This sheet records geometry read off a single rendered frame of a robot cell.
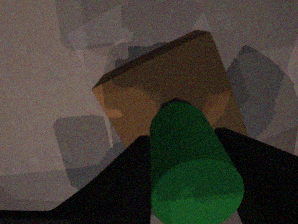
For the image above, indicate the brown wooden block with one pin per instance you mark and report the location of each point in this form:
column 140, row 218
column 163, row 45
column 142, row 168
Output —
column 186, row 70

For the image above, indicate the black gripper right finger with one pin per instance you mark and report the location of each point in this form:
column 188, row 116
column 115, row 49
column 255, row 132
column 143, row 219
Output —
column 270, row 193

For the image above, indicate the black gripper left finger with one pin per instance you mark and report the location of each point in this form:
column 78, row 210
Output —
column 118, row 195

